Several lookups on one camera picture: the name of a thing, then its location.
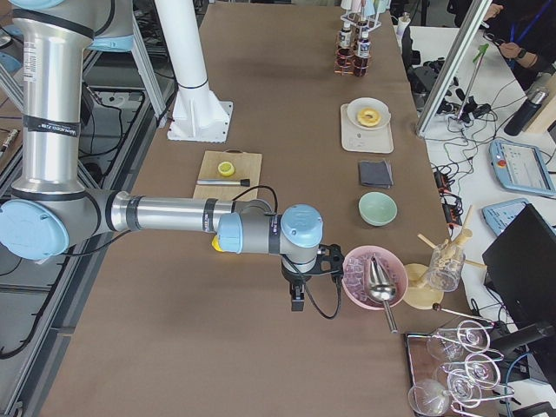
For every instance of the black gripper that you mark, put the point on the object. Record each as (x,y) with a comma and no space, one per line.
(294,279)

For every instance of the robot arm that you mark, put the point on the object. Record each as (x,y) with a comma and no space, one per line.
(51,211)

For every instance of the dark metal tray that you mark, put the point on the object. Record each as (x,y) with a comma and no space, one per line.
(428,394)

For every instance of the cream serving tray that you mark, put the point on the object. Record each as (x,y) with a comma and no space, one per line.
(354,139)

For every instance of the tea bottle white cap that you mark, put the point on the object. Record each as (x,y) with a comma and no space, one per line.
(362,52)

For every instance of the pink bowl with ice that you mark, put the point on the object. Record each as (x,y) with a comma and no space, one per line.
(354,271)

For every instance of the steel ice scoop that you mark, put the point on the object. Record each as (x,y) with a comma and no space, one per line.
(382,290)

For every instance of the green ceramic bowl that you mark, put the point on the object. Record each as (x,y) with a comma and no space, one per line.
(377,209)

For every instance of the steel muddler black tip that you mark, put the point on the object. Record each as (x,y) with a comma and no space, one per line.
(224,183)

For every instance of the bamboo cutting board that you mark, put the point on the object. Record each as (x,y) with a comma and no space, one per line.
(247,165)

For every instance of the grey folded cloth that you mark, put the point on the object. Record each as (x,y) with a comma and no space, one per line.
(375,174)

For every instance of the half lemon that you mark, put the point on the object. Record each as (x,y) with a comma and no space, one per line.
(226,168)

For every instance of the clear glass jar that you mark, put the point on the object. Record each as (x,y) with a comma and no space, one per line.
(444,271)

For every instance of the wine glass on rack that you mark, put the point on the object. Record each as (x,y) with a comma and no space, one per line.
(455,343)

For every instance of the glazed donut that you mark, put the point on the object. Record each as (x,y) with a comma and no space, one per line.
(368,117)

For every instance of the white plate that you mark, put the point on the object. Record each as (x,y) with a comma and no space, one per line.
(368,102)

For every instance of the blue teach pendant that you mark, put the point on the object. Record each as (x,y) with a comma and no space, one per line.
(499,215)
(520,168)

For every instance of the black monitor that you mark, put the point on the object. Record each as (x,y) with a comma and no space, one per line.
(521,266)

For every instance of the black water bottle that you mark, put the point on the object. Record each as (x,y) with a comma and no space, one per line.
(527,110)

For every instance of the black eyeglasses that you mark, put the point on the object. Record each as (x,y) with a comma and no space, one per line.
(491,37)

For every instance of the person in black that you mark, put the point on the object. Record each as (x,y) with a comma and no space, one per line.
(525,31)

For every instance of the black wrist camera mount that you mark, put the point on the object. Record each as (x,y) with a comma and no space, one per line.
(329,261)

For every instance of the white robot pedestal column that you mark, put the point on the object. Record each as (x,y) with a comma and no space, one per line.
(198,115)

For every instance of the copper wire bottle rack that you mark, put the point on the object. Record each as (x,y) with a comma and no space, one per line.
(354,35)

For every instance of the white wire cup rack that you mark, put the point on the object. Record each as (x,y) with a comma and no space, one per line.
(363,10)

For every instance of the green handled reacher grabber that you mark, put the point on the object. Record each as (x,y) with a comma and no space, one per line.
(477,61)

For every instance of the aluminium frame post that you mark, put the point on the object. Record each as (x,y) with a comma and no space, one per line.
(474,17)

